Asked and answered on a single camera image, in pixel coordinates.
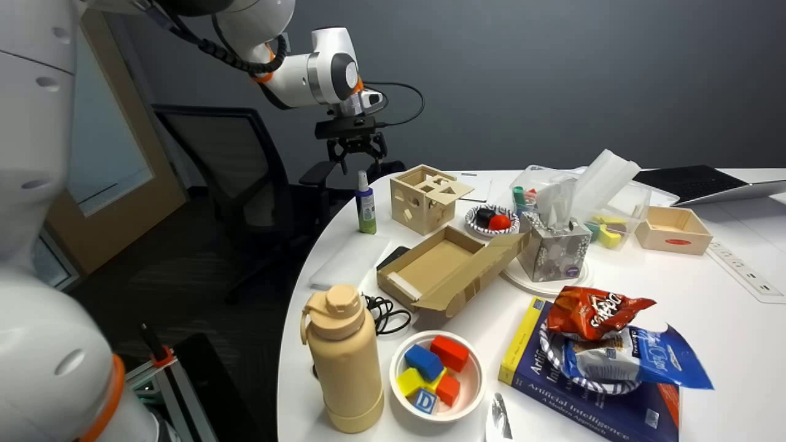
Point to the red piece in bowl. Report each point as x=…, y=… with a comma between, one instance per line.
x=501, y=222

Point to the grey patterned tissue box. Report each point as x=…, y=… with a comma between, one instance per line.
x=555, y=255

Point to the clear plastic container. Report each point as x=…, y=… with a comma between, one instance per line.
x=634, y=210

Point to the red chip bag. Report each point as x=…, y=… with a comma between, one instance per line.
x=594, y=311

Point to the white bowl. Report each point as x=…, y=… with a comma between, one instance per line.
x=472, y=383

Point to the yellow block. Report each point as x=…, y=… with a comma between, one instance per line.
x=410, y=381

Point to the wooden shape sorter box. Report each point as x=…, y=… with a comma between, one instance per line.
x=427, y=200

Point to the silver packet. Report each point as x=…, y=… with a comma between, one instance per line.
x=606, y=361

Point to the black office chair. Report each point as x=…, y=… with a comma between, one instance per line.
x=262, y=180

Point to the green marker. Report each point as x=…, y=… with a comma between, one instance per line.
x=520, y=200

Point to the clear ruler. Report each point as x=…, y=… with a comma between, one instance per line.
x=751, y=274

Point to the white bottle lid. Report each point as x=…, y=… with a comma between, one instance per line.
x=362, y=180

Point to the small wooden tray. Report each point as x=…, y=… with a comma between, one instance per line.
x=654, y=237

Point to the small blue green bottle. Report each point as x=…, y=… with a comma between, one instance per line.
x=367, y=212

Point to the small patterned bowl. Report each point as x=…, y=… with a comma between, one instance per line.
x=475, y=227

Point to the white tissue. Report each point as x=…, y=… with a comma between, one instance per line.
x=557, y=200

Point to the wood framed whiteboard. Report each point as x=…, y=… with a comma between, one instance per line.
x=114, y=163

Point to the black piece in bowl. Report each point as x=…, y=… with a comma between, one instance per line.
x=486, y=217

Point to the yellow tape roll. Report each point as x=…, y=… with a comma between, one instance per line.
x=610, y=234

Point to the blue plastic pouch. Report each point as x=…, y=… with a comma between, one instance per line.
x=677, y=356

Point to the small blue white block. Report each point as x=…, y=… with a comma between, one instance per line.
x=424, y=400

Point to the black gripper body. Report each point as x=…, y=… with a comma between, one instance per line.
x=357, y=140

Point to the grey laptop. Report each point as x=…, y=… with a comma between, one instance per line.
x=738, y=203

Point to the orange block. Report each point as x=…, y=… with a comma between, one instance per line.
x=448, y=389

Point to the tan water bottle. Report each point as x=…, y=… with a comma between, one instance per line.
x=347, y=368

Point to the green tape roll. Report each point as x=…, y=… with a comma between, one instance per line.
x=594, y=231

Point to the metal tool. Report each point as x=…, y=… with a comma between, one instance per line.
x=503, y=414

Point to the open cardboard box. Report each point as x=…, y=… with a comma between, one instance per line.
x=438, y=265

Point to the blue yellow book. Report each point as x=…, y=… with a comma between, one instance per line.
x=574, y=406

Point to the red block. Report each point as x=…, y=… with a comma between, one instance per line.
x=450, y=352

